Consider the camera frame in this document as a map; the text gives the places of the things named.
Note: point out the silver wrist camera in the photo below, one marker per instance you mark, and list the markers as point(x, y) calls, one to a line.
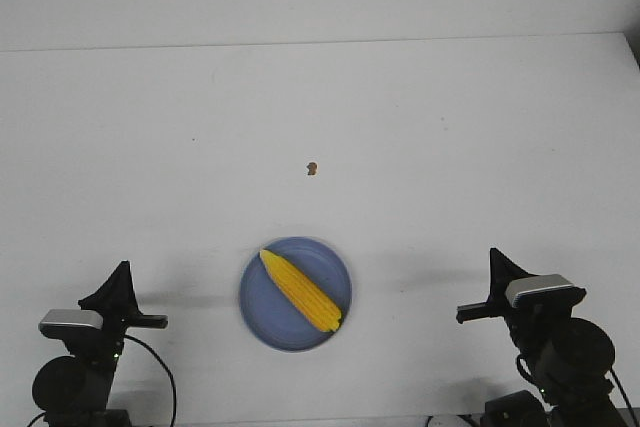
point(65, 324)
point(553, 291)

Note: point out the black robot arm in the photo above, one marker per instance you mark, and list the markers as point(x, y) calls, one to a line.
point(569, 360)
point(74, 390)

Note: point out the yellow corn cob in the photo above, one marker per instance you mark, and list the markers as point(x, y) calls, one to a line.
point(308, 299)

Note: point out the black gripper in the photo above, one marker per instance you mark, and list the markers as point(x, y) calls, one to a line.
point(502, 272)
point(116, 297)

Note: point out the small brown crumb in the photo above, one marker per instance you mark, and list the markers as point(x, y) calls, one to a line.
point(312, 168)

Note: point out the blue round plate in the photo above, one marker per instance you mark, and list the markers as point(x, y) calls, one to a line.
point(270, 316)

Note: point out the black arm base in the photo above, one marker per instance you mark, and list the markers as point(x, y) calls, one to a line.
point(519, 409)

